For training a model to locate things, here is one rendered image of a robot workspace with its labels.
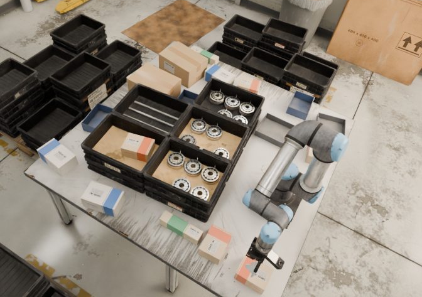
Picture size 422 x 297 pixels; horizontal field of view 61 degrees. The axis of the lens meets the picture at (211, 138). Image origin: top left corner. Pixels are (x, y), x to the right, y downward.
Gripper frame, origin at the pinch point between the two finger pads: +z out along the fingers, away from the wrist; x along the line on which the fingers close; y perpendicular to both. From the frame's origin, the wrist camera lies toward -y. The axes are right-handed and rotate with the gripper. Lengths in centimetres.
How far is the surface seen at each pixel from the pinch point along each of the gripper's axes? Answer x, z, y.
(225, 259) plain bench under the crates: -0.6, 17.2, 16.1
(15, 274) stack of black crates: 59, 38, 111
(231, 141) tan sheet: -63, 4, 47
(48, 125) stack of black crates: -38, 59, 193
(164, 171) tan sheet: -22, 4, 69
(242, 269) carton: 2.8, 9.8, 6.0
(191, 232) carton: -1.5, 11.1, 38.0
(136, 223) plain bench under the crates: 8, 17, 67
